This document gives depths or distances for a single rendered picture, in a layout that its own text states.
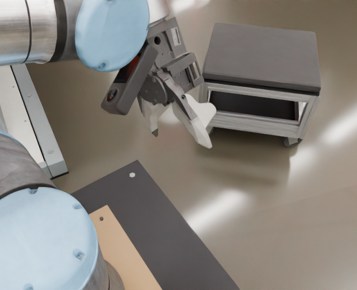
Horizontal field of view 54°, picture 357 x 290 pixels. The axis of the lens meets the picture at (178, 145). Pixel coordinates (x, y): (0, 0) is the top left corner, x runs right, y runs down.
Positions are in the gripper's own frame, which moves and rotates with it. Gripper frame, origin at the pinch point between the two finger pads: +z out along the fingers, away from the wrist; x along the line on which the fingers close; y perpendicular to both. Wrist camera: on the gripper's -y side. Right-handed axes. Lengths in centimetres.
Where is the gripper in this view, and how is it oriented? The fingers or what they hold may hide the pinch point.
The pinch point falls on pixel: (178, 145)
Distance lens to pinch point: 60.5
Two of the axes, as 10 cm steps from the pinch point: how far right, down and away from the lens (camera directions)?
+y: 7.1, -5.2, 4.7
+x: -6.2, -1.4, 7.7
